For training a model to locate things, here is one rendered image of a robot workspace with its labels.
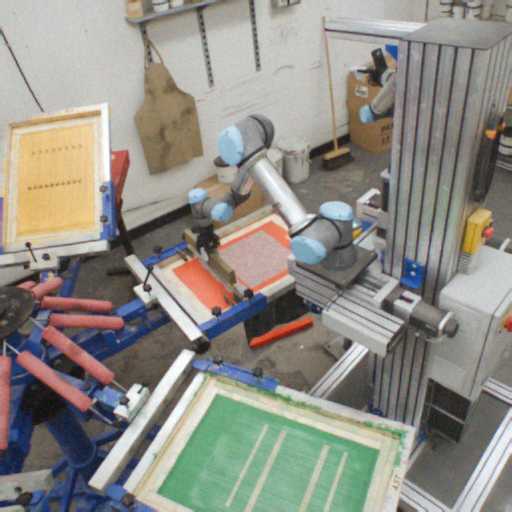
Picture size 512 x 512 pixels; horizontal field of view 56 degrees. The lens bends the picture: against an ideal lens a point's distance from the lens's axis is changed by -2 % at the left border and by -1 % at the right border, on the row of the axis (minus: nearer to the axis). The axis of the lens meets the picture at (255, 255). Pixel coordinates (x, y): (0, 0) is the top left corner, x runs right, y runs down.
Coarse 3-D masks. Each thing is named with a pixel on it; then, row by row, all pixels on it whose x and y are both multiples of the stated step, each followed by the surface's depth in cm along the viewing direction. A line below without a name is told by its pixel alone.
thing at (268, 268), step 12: (276, 252) 239; (288, 252) 238; (252, 264) 233; (264, 264) 232; (276, 264) 231; (240, 276) 228; (252, 276) 227; (264, 276) 226; (276, 276) 225; (204, 288) 224; (216, 288) 223; (252, 288) 220; (204, 300) 217; (216, 300) 217
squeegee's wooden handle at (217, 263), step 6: (186, 234) 228; (192, 234) 226; (186, 240) 232; (192, 240) 224; (192, 246) 228; (210, 252) 214; (210, 258) 213; (216, 258) 210; (216, 264) 210; (222, 264) 206; (228, 264) 206; (216, 270) 214; (222, 270) 207; (228, 270) 203; (228, 276) 204; (234, 276) 205; (228, 282) 208; (234, 282) 206
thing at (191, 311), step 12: (252, 216) 259; (264, 216) 263; (228, 228) 253; (240, 228) 257; (156, 264) 236; (156, 276) 229; (168, 288) 221; (276, 288) 213; (288, 288) 216; (180, 300) 214; (192, 312) 207
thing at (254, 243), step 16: (272, 224) 258; (240, 240) 250; (256, 240) 248; (272, 240) 247; (288, 240) 245; (224, 256) 241; (240, 256) 239; (256, 256) 238; (176, 272) 235; (192, 272) 234; (208, 272) 232; (192, 288) 225
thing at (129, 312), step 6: (138, 300) 209; (126, 306) 207; (132, 306) 207; (138, 306) 206; (144, 306) 207; (120, 312) 205; (126, 312) 204; (132, 312) 205; (126, 318) 204; (132, 318) 206
